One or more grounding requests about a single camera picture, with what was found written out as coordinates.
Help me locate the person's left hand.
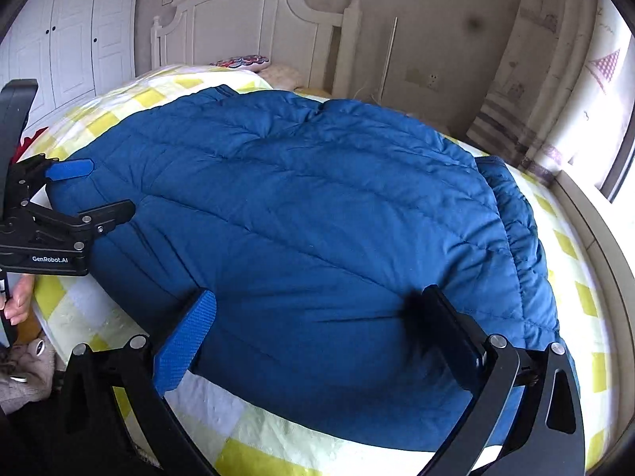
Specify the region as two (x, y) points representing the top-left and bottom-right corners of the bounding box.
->
(4, 275), (37, 326)

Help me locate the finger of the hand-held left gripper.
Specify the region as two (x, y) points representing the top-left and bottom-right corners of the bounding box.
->
(22, 199), (136, 253)
(7, 155), (96, 199)

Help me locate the red cloth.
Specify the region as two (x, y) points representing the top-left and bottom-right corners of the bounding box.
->
(12, 126), (50, 164)

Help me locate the grey plush slipper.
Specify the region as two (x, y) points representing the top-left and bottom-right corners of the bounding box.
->
(0, 334), (58, 415)

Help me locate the wall socket panel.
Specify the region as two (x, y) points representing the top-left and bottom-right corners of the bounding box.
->
(406, 67), (440, 91)

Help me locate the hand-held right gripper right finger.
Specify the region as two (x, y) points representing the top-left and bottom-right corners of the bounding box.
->
(419, 285), (586, 476)

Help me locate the pink pillow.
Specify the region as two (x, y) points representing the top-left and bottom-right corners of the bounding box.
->
(258, 63), (308, 91)

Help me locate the yellow checked bed sheet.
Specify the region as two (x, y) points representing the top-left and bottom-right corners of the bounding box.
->
(20, 63), (618, 476)

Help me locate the printed curtain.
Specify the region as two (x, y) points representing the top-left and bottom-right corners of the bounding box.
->
(466, 0), (635, 189)

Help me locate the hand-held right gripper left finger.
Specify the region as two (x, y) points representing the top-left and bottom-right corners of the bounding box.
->
(58, 288), (221, 476)

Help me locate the blue down jacket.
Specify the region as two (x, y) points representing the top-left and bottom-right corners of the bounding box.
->
(47, 84), (579, 457)

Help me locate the white wardrobe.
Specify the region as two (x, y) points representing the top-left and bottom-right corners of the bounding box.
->
(0, 0), (144, 125)

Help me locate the patterned pillow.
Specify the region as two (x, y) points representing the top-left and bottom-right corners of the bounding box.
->
(208, 54), (273, 73)

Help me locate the white bed headboard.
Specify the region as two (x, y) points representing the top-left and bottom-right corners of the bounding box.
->
(150, 0), (363, 97)

